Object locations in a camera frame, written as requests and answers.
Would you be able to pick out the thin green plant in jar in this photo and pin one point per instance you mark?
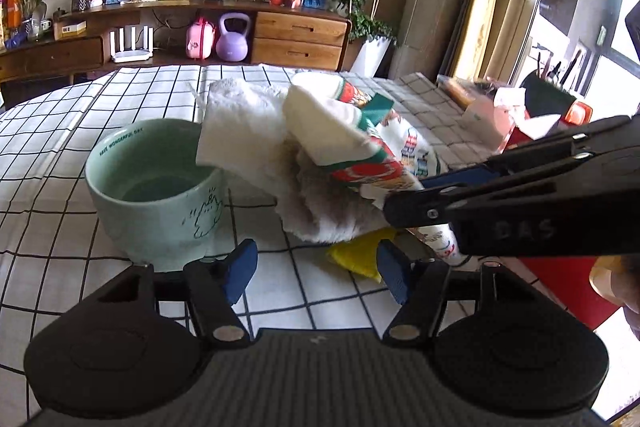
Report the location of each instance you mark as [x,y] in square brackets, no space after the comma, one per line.
[32,7]

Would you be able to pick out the purple kettlebell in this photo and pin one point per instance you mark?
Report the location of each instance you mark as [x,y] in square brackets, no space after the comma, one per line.
[232,44]

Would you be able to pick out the white checkered tablecloth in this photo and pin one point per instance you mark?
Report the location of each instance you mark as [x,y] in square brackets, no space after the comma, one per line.
[50,207]

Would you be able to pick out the pink white paper packet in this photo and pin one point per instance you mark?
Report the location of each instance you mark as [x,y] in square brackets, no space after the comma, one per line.
[492,117]

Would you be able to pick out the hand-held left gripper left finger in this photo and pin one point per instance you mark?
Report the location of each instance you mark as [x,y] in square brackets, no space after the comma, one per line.
[241,269]

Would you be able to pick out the yellow sponge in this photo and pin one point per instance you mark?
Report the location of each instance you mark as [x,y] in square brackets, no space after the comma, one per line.
[355,253]

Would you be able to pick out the pink toy suitcase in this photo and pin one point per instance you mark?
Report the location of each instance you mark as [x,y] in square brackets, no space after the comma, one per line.
[201,39]

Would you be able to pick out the white fluffy towel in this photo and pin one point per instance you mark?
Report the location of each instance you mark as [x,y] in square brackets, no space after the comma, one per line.
[240,132]

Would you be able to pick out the green orange desk organizer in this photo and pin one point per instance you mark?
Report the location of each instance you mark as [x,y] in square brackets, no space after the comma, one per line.
[545,99]

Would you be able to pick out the small brown carton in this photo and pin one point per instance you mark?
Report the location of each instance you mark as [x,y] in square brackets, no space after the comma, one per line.
[70,30]

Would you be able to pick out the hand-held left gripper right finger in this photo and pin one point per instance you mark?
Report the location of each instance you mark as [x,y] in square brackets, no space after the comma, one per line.
[392,272]

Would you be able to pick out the small white cup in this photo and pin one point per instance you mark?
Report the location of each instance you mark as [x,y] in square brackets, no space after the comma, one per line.
[45,25]

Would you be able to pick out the white red-green printed cloth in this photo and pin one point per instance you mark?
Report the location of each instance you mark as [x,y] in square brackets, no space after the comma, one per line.
[320,117]

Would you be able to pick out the wall switch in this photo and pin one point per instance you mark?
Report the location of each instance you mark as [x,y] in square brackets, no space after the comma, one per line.
[601,37]

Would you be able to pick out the orange gift bag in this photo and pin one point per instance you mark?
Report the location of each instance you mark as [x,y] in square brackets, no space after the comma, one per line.
[10,12]

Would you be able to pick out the red cardboard box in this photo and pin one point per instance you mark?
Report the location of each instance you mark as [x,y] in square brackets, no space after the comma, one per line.
[565,289]

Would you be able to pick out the pale green mug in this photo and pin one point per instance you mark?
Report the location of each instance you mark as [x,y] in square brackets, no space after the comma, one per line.
[150,227]

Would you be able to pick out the person's right hand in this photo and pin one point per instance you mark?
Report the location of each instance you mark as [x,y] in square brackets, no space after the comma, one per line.
[607,279]

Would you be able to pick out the white router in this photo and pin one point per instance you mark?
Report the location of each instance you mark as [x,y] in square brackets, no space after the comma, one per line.
[131,49]

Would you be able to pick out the white planter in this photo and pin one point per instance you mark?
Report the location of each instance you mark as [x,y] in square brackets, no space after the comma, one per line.
[371,57]

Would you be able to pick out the cluster of pens and brushes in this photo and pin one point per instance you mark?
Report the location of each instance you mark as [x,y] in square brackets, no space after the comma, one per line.
[557,69]

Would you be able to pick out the wooden television cabinet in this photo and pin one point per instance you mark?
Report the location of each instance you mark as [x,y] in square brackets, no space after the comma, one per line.
[300,43]

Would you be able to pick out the clear plastic box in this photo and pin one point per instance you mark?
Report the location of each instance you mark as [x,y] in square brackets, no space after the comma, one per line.
[465,91]

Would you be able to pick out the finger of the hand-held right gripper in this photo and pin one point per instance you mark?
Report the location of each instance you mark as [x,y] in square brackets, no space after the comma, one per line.
[425,207]
[460,177]

